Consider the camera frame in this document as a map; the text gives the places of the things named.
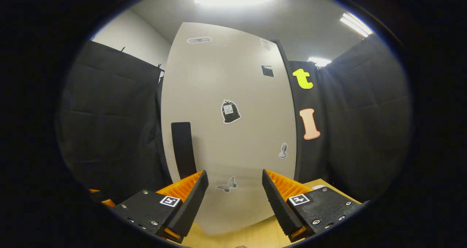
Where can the long ceiling strip light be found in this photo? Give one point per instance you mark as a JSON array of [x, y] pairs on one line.
[[355, 24]]

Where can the grey cabinet door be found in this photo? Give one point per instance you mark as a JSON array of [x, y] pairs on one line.
[[237, 149]]

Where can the black backdrop cloth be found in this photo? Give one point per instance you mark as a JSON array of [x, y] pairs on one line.
[[109, 131]]

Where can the pink plush toy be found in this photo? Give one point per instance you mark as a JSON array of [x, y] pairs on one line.
[[318, 187]]

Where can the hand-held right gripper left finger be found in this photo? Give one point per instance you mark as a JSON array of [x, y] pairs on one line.
[[191, 204]]

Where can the small ceiling light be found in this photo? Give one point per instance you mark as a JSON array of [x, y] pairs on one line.
[[319, 61]]

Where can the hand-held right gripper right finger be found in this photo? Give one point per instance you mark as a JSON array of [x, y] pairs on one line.
[[279, 204]]

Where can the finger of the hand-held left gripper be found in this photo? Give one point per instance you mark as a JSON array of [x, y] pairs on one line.
[[108, 203], [94, 191]]

